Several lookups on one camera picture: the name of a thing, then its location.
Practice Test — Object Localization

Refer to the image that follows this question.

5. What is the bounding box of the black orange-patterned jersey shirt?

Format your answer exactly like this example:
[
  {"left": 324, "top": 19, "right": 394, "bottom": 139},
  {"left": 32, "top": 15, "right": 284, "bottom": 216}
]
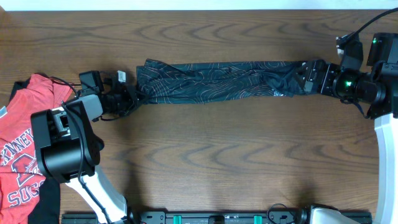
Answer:
[{"left": 136, "top": 59, "right": 305, "bottom": 104}]

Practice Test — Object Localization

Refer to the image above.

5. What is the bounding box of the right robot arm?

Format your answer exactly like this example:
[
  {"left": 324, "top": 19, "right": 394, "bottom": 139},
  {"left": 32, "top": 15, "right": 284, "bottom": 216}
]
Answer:
[{"left": 293, "top": 32, "right": 397, "bottom": 223}]

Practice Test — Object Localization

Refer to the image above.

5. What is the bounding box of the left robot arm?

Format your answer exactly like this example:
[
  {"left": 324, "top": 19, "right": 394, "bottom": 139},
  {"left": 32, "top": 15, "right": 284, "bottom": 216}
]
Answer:
[{"left": 30, "top": 71, "right": 140, "bottom": 223}]

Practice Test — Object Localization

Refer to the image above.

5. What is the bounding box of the red printed t-shirt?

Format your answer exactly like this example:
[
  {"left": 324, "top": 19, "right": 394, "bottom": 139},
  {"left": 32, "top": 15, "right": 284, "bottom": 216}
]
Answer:
[{"left": 1, "top": 74, "right": 72, "bottom": 223}]

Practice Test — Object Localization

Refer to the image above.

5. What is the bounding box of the black mounting rail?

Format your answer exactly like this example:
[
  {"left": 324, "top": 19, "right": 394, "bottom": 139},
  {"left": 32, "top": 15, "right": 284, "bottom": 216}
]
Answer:
[{"left": 61, "top": 210, "right": 374, "bottom": 224}]

